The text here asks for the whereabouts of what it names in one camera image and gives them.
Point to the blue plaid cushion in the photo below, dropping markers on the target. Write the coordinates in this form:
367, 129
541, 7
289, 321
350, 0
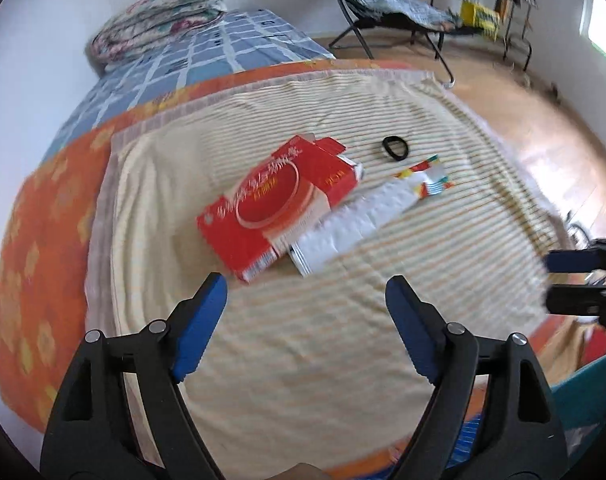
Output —
403, 5

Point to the red and white cardboard box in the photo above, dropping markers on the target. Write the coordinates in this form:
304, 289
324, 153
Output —
263, 210

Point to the teal plastic object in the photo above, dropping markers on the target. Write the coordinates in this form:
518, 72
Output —
593, 395

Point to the blue plastic basket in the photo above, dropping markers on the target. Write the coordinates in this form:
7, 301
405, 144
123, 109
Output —
468, 440

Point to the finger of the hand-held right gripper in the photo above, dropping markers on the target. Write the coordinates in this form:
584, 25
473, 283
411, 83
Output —
575, 300
570, 261

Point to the orange patterned mattress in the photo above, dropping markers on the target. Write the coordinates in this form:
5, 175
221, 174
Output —
43, 240

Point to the yellow bag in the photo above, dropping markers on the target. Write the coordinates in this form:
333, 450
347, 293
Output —
478, 17

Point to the pinkish towel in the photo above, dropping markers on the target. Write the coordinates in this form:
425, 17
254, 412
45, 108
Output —
158, 119

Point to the blue checked mattress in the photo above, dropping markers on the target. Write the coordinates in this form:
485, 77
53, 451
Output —
208, 50

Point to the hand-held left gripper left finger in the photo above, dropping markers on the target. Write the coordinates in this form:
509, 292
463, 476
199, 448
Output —
203, 330

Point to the yellow striped cloth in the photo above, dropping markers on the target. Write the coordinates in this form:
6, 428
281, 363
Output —
308, 360

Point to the black clothes rack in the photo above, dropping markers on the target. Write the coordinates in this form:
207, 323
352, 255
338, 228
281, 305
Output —
507, 35

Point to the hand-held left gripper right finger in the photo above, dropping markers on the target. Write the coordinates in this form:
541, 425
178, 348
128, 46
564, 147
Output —
413, 330

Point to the folded floral quilt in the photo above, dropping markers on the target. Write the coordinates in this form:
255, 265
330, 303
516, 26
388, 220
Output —
153, 20

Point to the white printed carton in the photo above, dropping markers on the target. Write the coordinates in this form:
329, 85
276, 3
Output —
353, 215

